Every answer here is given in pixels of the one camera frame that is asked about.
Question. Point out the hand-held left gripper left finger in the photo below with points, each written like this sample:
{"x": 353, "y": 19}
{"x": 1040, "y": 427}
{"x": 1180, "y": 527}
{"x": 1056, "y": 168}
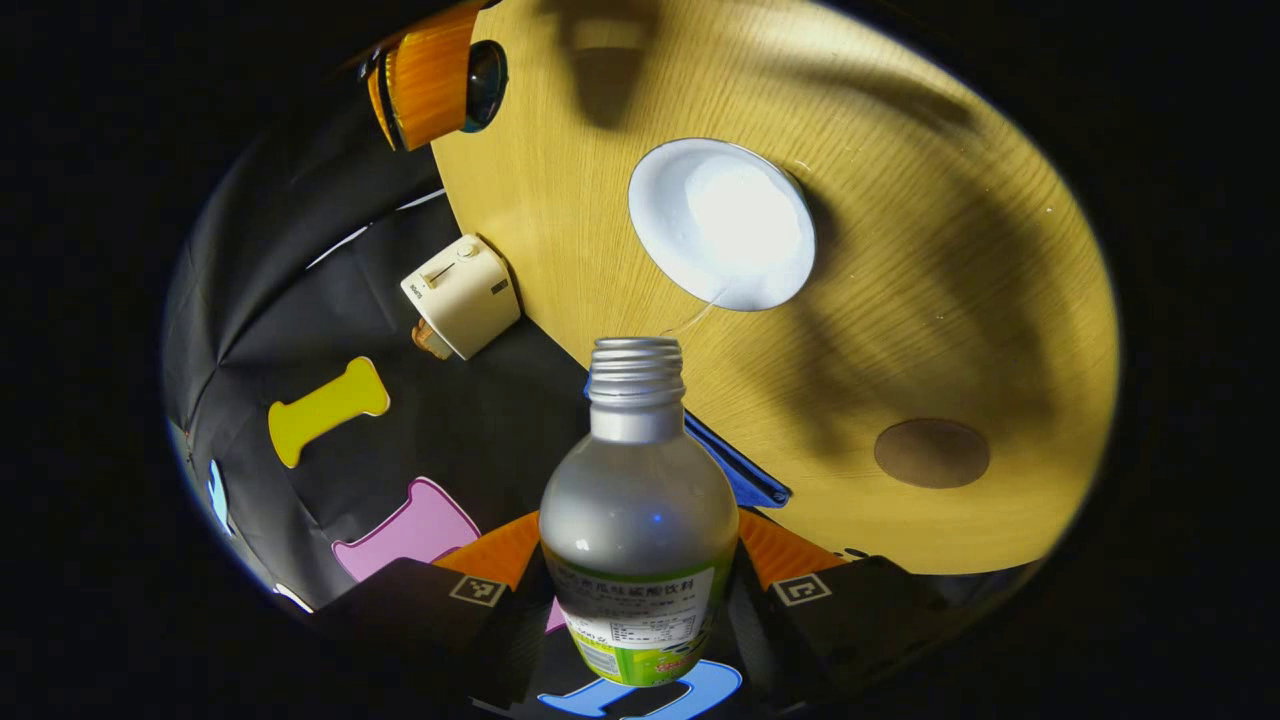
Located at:
{"x": 420, "y": 610}

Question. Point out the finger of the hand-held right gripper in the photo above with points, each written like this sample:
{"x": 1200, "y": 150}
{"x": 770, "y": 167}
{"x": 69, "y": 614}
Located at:
{"x": 376, "y": 95}
{"x": 430, "y": 80}

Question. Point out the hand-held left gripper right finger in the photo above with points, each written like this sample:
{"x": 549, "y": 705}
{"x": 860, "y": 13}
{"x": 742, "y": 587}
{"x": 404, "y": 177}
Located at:
{"x": 850, "y": 630}

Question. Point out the teal teacup lid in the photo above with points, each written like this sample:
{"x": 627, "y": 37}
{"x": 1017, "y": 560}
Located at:
{"x": 487, "y": 85}

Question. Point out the round brown coaster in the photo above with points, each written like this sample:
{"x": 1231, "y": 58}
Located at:
{"x": 932, "y": 453}

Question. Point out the silver green-label water bottle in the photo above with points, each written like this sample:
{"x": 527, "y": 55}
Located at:
{"x": 640, "y": 500}

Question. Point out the white ceramic teacup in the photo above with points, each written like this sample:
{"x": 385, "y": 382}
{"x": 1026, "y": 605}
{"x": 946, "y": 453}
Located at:
{"x": 722, "y": 225}

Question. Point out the folded blue towel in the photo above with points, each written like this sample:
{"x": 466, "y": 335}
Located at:
{"x": 740, "y": 470}

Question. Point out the white toaster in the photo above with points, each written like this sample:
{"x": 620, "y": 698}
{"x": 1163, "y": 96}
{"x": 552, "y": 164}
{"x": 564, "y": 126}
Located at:
{"x": 462, "y": 295}

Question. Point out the brown toast slice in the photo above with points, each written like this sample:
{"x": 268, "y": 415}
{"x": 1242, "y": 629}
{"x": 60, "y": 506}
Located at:
{"x": 432, "y": 342}

